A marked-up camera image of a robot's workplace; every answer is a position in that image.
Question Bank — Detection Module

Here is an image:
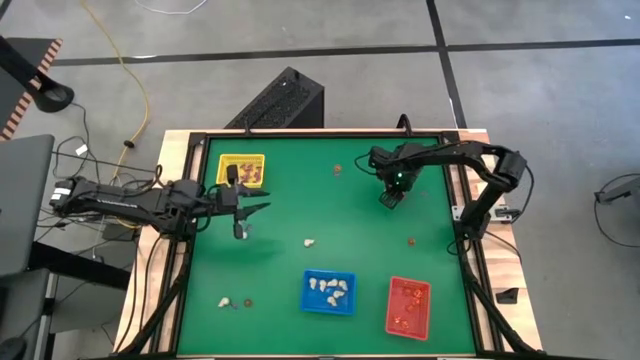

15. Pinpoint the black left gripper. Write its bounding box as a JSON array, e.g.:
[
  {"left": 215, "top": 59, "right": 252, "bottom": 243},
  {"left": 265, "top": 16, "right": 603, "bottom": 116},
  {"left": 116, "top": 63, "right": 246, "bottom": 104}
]
[{"left": 215, "top": 164, "right": 272, "bottom": 240}]

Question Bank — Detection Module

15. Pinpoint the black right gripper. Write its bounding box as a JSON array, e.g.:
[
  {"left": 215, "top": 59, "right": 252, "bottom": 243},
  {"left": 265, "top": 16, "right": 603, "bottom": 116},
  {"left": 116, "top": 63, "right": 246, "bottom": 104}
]
[{"left": 368, "top": 144, "right": 426, "bottom": 210}]

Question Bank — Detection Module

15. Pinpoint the yellow slotted plastic basket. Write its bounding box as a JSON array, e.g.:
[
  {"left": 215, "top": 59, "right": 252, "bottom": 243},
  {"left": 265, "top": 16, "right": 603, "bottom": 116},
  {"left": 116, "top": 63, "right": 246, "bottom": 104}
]
[{"left": 215, "top": 153, "right": 267, "bottom": 190}]

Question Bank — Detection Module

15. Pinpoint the green table mat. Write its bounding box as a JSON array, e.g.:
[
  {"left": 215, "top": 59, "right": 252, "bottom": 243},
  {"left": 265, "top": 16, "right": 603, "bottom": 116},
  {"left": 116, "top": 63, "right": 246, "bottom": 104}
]
[{"left": 177, "top": 135, "right": 477, "bottom": 357}]

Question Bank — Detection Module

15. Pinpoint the black hook loop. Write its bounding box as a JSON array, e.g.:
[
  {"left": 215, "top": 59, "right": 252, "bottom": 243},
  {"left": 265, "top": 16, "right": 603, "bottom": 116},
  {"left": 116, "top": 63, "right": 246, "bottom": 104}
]
[{"left": 396, "top": 113, "right": 416, "bottom": 137}]

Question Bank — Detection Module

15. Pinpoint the black computer tower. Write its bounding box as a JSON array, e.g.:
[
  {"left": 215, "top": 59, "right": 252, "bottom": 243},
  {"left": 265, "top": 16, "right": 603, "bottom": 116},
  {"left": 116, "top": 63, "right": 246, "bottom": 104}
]
[{"left": 224, "top": 66, "right": 325, "bottom": 130}]

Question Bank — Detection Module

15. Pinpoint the blue slotted plastic basket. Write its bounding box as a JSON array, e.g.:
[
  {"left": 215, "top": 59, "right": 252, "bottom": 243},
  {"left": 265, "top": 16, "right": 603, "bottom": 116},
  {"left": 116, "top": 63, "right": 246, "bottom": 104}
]
[{"left": 299, "top": 268, "right": 358, "bottom": 317}]

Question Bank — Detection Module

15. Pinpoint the red slotted plastic basket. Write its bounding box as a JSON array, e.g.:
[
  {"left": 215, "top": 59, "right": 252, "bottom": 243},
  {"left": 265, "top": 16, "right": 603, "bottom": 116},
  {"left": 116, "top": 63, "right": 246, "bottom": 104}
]
[{"left": 384, "top": 275, "right": 433, "bottom": 343}]

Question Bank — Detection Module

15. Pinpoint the black desk bar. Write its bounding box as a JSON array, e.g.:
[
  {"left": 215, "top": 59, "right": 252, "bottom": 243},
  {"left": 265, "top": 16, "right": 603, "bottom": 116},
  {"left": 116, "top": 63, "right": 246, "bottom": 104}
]
[{"left": 27, "top": 241, "right": 132, "bottom": 292}]

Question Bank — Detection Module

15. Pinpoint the black stand with round base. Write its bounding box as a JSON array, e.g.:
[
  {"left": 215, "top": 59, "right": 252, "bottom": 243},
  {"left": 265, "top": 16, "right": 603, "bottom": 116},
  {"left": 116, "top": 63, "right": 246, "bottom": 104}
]
[{"left": 0, "top": 34, "right": 76, "bottom": 114}]

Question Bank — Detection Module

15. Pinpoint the grey desk panel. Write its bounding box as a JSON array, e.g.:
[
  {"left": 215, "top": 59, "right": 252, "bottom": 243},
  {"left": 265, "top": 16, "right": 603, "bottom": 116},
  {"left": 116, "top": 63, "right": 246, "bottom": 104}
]
[{"left": 0, "top": 133, "right": 56, "bottom": 279}]

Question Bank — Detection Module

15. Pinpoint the grey floor device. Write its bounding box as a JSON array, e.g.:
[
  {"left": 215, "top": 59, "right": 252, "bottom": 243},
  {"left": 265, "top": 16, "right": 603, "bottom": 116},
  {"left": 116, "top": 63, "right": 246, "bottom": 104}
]
[{"left": 593, "top": 172, "right": 640, "bottom": 206}]

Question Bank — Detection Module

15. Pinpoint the grey mat with striped edge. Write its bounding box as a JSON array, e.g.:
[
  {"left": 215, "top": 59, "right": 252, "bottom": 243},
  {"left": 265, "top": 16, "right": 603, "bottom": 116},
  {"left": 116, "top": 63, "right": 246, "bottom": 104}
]
[{"left": 0, "top": 37, "right": 65, "bottom": 142}]

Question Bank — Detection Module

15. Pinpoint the black computer mouse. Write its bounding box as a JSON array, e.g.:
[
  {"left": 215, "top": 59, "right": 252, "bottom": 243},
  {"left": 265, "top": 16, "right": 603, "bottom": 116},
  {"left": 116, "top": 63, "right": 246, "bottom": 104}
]
[{"left": 0, "top": 337, "right": 27, "bottom": 360}]

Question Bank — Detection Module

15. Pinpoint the yellow cable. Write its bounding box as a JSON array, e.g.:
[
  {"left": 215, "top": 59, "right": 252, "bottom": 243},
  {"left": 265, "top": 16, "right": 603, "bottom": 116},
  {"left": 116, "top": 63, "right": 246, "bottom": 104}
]
[{"left": 79, "top": 0, "right": 152, "bottom": 189}]

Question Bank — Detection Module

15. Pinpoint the black wedge bracket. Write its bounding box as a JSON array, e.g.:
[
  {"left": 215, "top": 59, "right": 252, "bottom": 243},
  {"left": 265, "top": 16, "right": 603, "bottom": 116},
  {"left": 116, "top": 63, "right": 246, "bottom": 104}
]
[{"left": 495, "top": 287, "right": 521, "bottom": 306}]

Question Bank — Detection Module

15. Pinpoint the thin black floor cable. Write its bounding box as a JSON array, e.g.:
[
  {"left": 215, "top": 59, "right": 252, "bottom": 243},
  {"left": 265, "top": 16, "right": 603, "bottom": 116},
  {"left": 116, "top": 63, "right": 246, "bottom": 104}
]
[{"left": 52, "top": 149, "right": 157, "bottom": 174}]

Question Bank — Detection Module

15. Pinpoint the white floor cable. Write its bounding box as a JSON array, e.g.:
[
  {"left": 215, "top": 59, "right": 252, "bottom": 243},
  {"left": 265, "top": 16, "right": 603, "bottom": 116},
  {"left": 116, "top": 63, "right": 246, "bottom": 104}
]
[{"left": 133, "top": 0, "right": 209, "bottom": 16}]

